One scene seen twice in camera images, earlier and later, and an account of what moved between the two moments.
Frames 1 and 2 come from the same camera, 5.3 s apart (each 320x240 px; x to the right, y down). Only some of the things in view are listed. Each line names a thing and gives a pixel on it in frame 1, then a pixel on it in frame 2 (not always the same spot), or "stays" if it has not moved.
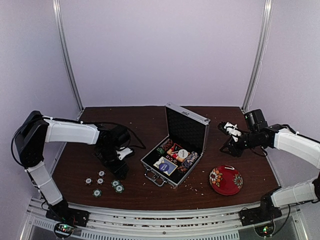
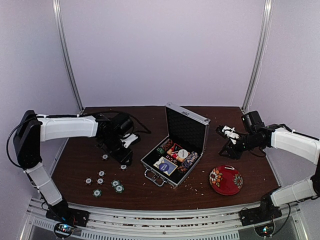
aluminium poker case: x=171 y=161 stays
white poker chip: x=88 y=181 stays
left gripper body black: x=109 y=160 → x=117 y=154
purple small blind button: x=163 y=166 stays
